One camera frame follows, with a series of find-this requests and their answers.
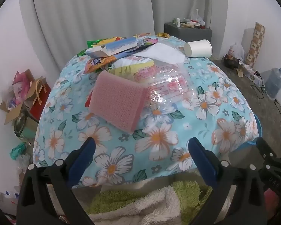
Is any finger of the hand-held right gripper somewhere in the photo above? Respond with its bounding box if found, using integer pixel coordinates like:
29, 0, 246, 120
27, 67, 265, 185
256, 136, 278, 163

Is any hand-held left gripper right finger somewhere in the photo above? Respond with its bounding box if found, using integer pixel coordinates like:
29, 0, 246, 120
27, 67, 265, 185
188, 137, 269, 225

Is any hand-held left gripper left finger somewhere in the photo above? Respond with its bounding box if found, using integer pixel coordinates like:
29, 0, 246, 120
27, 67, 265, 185
16, 136, 96, 225

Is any blue basin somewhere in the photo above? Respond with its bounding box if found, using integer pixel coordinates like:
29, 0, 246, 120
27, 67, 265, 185
229, 112, 264, 150

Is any blue floral cloth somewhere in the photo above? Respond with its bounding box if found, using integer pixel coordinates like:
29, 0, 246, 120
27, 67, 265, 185
33, 36, 259, 188

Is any blue water jug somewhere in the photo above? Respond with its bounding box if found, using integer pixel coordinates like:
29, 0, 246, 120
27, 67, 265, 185
265, 66, 281, 98

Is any green white fluffy towel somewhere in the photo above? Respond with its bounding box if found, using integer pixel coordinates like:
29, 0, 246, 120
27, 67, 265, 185
71, 169, 237, 225

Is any teal plastic bag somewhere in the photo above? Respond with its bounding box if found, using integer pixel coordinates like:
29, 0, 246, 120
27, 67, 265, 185
10, 143, 27, 160

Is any pink sponge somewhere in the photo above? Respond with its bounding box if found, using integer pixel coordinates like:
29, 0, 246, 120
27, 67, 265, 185
88, 71, 150, 135

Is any red gift bag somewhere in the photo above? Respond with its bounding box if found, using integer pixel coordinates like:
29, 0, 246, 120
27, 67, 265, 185
29, 80, 52, 122

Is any round metal container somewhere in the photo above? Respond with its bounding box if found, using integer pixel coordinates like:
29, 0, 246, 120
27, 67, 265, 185
14, 114, 28, 137

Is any clear plastic wrapper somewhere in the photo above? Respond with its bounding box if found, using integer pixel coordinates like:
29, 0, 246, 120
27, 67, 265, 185
140, 63, 197, 108

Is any cardboard box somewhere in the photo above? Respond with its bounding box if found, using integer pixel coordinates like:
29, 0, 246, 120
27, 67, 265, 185
0, 69, 52, 125

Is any dark basket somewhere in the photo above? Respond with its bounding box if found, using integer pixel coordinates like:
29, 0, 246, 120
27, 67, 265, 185
223, 54, 240, 69

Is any patterned paper roll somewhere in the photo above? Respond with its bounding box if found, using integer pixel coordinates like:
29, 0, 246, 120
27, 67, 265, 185
245, 22, 265, 67

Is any orange snack packet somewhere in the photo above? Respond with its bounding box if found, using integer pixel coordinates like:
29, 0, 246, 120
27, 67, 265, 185
84, 56, 117, 74

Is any white plastic bag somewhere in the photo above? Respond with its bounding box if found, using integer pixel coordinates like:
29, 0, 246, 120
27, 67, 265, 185
228, 43, 245, 61

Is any pink bag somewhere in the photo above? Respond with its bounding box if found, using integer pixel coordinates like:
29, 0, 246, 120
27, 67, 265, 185
13, 71, 30, 99

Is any yellow pink printed packet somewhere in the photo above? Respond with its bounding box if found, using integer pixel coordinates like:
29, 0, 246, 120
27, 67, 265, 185
106, 56, 160, 82

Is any white paper cup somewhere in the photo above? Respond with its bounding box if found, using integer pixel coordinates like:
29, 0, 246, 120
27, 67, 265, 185
184, 39, 213, 58

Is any blue white carton box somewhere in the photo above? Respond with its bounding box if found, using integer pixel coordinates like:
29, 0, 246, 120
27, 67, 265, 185
85, 37, 138, 58

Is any green snack packet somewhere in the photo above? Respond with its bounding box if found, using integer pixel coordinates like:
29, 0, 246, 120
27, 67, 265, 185
87, 36, 127, 48

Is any grey cabinet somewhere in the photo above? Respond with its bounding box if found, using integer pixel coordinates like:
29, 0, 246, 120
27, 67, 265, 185
164, 22, 213, 43

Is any colourful cartoon packet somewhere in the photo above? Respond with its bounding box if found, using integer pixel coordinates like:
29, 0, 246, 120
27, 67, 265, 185
131, 35, 158, 52

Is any clear plastic bag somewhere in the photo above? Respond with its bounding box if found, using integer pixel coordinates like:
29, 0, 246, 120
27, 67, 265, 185
190, 9, 205, 26

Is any white curtain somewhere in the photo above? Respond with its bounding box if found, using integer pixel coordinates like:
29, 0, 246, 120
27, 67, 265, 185
18, 0, 229, 71

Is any black cable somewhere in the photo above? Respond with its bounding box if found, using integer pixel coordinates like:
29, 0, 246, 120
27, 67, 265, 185
250, 70, 281, 132

